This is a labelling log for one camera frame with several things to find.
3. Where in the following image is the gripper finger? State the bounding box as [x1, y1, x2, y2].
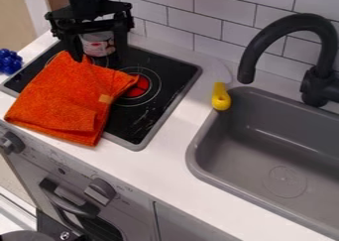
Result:
[59, 29, 86, 63]
[111, 20, 133, 69]

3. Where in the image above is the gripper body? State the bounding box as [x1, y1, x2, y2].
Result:
[44, 0, 136, 36]

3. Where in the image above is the silver can with red label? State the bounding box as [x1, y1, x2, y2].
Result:
[77, 30, 117, 59]

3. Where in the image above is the orange cloth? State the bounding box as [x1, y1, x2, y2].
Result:
[2, 50, 141, 148]

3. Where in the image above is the toy stove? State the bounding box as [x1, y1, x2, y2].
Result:
[0, 40, 204, 153]

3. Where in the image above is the blue toy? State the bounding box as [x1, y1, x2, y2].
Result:
[0, 48, 25, 76]

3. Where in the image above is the yellow toy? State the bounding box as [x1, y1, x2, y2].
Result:
[210, 81, 234, 112]

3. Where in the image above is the black tap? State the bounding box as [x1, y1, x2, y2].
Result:
[235, 12, 339, 108]

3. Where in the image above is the toy sink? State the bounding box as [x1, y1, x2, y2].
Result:
[183, 85, 339, 241]

